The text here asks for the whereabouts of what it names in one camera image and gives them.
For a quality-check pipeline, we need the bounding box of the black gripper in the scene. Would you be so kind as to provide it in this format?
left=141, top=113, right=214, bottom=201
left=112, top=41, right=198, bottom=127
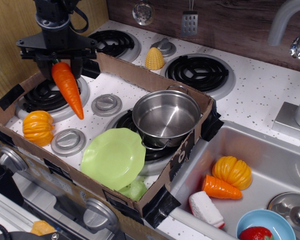
left=16, top=26, right=97, bottom=80

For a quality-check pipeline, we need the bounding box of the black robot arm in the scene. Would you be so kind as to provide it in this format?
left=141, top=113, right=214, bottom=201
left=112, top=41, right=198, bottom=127
left=16, top=0, right=100, bottom=80

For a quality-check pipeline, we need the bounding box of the light green plastic plate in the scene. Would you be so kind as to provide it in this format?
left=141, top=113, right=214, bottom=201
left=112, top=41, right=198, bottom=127
left=80, top=128, right=146, bottom=191

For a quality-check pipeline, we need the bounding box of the green toy vegetable under plate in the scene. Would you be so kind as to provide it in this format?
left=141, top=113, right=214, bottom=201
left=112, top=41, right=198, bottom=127
left=118, top=180, right=147, bottom=202

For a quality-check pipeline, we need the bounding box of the orange toy carrot piece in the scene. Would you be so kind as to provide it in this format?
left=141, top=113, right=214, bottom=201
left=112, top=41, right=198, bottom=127
left=201, top=174, right=243, bottom=200

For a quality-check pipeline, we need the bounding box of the front left black burner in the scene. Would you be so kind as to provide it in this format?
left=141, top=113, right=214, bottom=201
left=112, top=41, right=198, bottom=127
left=15, top=79, right=75, bottom=123

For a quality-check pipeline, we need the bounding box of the black burner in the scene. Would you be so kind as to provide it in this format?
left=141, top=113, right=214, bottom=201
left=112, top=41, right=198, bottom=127
left=160, top=53, right=236, bottom=101
left=105, top=109, right=178, bottom=176
left=88, top=30, right=142, bottom=63
left=15, top=79, right=75, bottom=123

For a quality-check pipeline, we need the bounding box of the back left black burner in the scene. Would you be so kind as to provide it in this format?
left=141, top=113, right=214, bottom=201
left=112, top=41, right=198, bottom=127
left=88, top=30, right=142, bottom=63

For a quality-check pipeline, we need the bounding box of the silver stove knob upper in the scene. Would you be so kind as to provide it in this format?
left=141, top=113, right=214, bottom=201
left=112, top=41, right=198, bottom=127
left=91, top=94, right=123, bottom=117

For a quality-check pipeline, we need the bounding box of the silver stove knob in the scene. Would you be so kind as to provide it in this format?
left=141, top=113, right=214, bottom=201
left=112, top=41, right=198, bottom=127
left=91, top=94, right=123, bottom=117
left=51, top=128, right=86, bottom=157
left=151, top=38, right=177, bottom=58

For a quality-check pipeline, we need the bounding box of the orange toy pumpkin in fence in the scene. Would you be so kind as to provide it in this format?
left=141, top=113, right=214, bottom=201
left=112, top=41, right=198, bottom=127
left=22, top=110, right=54, bottom=147

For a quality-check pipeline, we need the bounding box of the silver stove knob lower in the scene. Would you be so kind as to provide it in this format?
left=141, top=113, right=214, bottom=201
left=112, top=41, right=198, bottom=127
left=51, top=128, right=86, bottom=157

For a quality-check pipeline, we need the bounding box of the yellow toy corn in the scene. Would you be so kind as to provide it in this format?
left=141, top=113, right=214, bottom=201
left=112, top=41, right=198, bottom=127
left=145, top=47, right=165, bottom=70

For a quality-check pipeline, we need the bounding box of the hanging metal strainer ladle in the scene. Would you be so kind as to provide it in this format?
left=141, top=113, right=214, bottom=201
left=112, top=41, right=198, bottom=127
left=132, top=0, right=155, bottom=26

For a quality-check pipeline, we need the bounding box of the silver front panel knob left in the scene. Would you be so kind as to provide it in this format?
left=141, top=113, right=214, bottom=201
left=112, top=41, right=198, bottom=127
left=0, top=146, right=29, bottom=173

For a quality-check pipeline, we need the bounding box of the silver panel knob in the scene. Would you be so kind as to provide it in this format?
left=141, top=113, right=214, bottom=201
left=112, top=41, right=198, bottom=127
left=0, top=146, right=29, bottom=173
left=83, top=197, right=118, bottom=233

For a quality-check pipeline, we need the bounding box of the silver stove knob back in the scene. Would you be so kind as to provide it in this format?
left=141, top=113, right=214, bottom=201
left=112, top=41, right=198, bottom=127
left=151, top=38, right=177, bottom=58

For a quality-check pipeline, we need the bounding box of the stainless steel pot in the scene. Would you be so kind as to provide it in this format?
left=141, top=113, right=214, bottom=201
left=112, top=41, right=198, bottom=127
left=132, top=85, right=202, bottom=151

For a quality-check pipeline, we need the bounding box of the hanging metal spatula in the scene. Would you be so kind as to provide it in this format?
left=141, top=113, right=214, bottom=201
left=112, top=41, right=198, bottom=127
left=180, top=0, right=199, bottom=37

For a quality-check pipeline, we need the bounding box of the front right black burner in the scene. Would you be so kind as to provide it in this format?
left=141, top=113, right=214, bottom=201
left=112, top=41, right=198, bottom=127
left=105, top=109, right=178, bottom=176

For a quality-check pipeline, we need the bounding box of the back right black burner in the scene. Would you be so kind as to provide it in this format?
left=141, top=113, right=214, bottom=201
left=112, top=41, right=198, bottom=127
left=160, top=53, right=236, bottom=101

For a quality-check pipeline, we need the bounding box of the silver front panel knob right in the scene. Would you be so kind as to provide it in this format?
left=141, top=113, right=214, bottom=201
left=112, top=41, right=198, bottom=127
left=83, top=197, right=118, bottom=233

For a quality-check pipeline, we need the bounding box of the brown cardboard fence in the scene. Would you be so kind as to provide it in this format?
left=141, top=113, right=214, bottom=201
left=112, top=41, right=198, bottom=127
left=0, top=45, right=225, bottom=229

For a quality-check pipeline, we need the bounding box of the orange toy pumpkin in sink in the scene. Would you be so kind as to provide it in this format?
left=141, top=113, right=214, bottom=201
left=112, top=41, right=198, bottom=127
left=212, top=156, right=253, bottom=190

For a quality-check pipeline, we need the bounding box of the white red toy cheese wedge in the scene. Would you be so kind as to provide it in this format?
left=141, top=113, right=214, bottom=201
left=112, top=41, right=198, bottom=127
left=188, top=191, right=225, bottom=229

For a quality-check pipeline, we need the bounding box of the silver faucet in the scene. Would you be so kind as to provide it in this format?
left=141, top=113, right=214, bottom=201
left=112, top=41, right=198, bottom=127
left=267, top=0, right=300, bottom=140

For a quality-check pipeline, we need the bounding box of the silver sink basin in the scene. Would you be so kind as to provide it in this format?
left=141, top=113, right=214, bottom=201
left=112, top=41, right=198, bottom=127
left=170, top=121, right=300, bottom=240

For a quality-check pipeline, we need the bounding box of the red toy strawberry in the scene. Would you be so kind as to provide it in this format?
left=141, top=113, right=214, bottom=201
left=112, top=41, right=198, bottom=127
left=239, top=226, right=274, bottom=240

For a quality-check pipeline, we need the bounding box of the light blue bowl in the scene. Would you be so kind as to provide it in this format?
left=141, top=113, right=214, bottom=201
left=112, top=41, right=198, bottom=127
left=236, top=209, right=296, bottom=240

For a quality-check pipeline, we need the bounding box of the silver sink drain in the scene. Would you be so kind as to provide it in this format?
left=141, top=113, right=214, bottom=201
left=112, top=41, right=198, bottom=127
left=267, top=192, right=300, bottom=240

